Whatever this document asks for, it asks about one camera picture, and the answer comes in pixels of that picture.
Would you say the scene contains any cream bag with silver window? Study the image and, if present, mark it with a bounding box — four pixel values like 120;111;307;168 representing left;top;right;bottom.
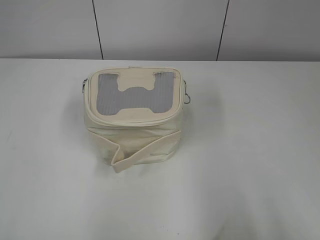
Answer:
82;67;191;173

